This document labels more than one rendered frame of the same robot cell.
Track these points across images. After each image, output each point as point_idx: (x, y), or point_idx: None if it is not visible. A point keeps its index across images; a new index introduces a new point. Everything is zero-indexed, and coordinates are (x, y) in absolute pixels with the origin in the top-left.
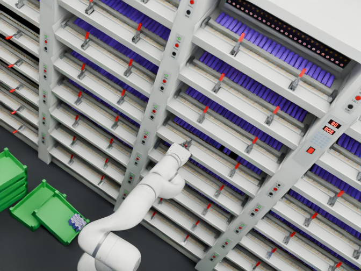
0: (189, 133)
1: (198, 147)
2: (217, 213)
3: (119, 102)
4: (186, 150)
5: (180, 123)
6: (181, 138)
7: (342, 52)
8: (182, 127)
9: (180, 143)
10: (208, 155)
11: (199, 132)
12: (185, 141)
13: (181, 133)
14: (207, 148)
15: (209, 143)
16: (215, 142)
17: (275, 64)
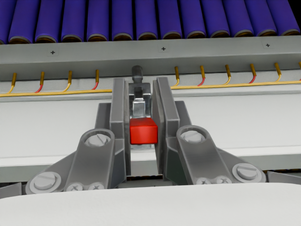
0: (96, 45)
1: (203, 92)
2: None
3: None
4: (257, 216)
5: (11, 28)
6: (76, 108)
7: None
8: (37, 39)
9: (79, 149)
10: (284, 98)
11: (146, 10)
12: (115, 93)
13: (51, 79)
14: (253, 61)
15: (234, 36)
16: (264, 11)
17: None
